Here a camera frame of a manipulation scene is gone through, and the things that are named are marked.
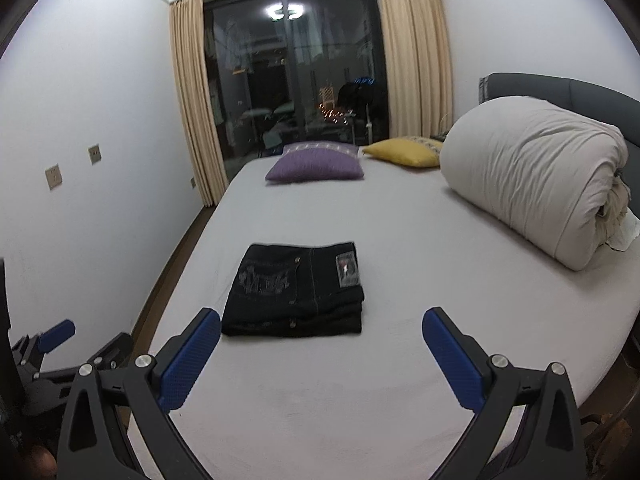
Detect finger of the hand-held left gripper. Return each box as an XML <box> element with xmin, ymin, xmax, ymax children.
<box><xmin>80</xmin><ymin>331</ymin><xmax>135</xmax><ymax>376</ymax></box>
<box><xmin>10</xmin><ymin>319</ymin><xmax>77</xmax><ymax>368</ymax></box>

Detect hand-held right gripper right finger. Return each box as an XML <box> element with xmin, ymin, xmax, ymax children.
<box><xmin>421</xmin><ymin>306</ymin><xmax>586</xmax><ymax>480</ymax></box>

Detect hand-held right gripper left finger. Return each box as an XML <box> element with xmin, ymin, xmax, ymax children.
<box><xmin>56</xmin><ymin>307</ymin><xmax>222</xmax><ymax>480</ymax></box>

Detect black denim pants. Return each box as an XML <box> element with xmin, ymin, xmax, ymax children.
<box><xmin>221</xmin><ymin>242</ymin><xmax>364</xmax><ymax>337</ymax></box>

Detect bed with white sheet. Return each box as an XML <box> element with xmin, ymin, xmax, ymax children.
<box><xmin>127</xmin><ymin>147</ymin><xmax>640</xmax><ymax>480</ymax></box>

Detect rolled beige duvet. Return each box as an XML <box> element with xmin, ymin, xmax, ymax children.
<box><xmin>439</xmin><ymin>96</ymin><xmax>640</xmax><ymax>272</ymax></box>

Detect yellow patterned pillow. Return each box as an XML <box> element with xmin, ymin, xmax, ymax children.
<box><xmin>407</xmin><ymin>135</ymin><xmax>446</xmax><ymax>153</ymax></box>

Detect purple patterned pillow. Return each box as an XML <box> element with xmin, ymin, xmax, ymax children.
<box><xmin>281</xmin><ymin>141</ymin><xmax>362</xmax><ymax>159</ymax></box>

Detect beige curtain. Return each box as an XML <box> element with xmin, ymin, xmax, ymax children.
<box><xmin>169</xmin><ymin>0</ymin><xmax>231</xmax><ymax>207</ymax></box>
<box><xmin>375</xmin><ymin>0</ymin><xmax>455</xmax><ymax>142</ymax></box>

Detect grey upholstered headboard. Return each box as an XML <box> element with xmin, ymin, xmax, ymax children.
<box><xmin>479</xmin><ymin>72</ymin><xmax>632</xmax><ymax>141</ymax></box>

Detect dark glass balcony door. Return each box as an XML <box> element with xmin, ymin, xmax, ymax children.
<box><xmin>202</xmin><ymin>0</ymin><xmax>393</xmax><ymax>183</ymax></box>

